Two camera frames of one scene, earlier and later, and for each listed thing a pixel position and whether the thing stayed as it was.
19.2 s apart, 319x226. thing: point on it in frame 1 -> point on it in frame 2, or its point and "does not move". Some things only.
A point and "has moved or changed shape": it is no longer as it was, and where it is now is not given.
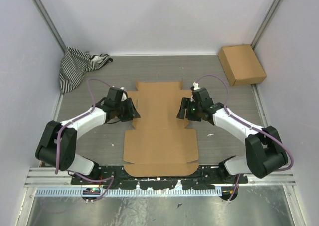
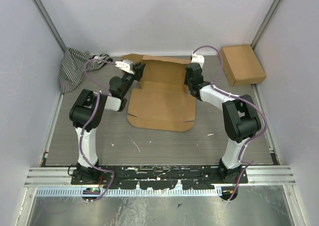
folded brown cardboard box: x=240 y=65 does not move
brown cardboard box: x=161 y=144 has moved or changed shape
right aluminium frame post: x=274 y=5 does not move
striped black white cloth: x=75 y=64 does not move
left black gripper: x=132 y=112 -> x=139 y=70
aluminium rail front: x=46 y=176 does not move
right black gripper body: x=193 y=112 -> x=188 y=82
